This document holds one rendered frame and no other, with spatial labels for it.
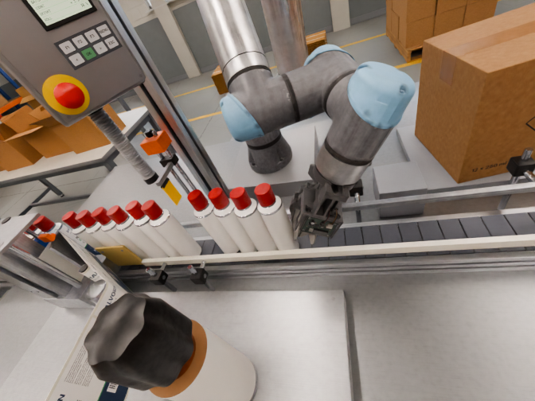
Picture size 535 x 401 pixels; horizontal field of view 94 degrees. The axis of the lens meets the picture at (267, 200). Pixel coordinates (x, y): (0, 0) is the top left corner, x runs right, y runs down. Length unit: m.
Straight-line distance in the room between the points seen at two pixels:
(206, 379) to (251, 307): 0.23
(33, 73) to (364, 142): 0.48
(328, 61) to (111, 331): 0.42
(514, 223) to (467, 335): 0.23
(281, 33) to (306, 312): 0.61
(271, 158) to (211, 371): 0.59
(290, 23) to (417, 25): 3.06
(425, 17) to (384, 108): 3.38
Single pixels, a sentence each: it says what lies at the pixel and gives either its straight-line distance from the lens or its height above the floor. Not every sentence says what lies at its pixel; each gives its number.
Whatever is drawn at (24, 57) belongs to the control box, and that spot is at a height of 1.39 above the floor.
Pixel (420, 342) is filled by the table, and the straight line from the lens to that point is 0.58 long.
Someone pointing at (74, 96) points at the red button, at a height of 1.32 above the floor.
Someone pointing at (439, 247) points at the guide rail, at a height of 0.91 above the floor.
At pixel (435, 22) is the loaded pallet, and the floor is 0.32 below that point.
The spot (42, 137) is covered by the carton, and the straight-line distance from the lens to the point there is 2.69.
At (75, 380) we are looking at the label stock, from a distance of 0.55.
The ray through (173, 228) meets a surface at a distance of 0.64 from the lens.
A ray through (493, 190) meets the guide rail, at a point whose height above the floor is 0.96.
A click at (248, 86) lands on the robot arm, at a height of 1.26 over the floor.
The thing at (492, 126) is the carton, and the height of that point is 1.00.
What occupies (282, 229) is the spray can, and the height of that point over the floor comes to 0.98.
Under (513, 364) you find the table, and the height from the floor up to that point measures 0.83.
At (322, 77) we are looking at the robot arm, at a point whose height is 1.24.
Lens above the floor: 1.38
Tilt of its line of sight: 42 degrees down
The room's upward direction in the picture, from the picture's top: 25 degrees counter-clockwise
